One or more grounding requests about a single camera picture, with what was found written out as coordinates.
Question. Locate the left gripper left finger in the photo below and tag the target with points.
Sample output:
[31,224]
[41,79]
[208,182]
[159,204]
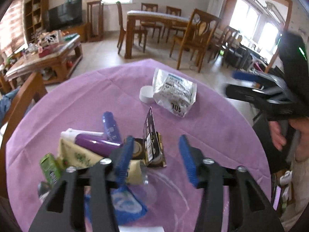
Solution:
[63,208]

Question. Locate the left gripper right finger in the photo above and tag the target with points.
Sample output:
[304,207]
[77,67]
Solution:
[230,197]

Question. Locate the purple spray bottle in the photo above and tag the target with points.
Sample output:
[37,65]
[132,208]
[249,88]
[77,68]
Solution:
[90,140]

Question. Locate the right hand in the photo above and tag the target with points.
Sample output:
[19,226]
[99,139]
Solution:
[291,138]

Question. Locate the green small carton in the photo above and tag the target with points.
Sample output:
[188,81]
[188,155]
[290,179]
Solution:
[50,168]

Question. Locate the yellow floral wrapper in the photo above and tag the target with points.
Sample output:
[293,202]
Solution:
[70,154]

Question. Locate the blue plastic bag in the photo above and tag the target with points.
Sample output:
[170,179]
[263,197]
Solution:
[128,208]

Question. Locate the purple tablecloth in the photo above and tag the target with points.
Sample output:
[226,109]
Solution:
[212,125]

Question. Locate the blue small tube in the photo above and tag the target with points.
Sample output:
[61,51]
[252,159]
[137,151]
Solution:
[110,127]

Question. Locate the silver foil snack bag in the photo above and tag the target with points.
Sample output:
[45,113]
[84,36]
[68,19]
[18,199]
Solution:
[174,93]

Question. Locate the wooden dining chair front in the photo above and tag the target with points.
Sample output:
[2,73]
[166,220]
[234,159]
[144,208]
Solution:
[197,37]

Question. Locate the black opened battery box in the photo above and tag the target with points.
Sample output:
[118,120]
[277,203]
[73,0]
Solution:
[149,148]

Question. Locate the white standing air conditioner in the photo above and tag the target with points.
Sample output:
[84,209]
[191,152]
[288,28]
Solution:
[214,7]

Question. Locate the white bottle cap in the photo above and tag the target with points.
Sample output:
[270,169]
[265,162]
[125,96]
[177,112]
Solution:
[146,94]

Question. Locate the wooden armchair beside table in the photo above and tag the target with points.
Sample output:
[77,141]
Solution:
[31,91]

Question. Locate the wooden coffee table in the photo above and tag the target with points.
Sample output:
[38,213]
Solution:
[60,64]

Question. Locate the wooden dining table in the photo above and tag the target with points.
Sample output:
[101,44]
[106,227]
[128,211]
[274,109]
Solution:
[134,15]

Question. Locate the black flat television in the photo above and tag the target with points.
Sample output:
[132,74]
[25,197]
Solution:
[64,15]

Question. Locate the wooden bookshelf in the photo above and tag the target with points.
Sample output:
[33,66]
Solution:
[34,14]

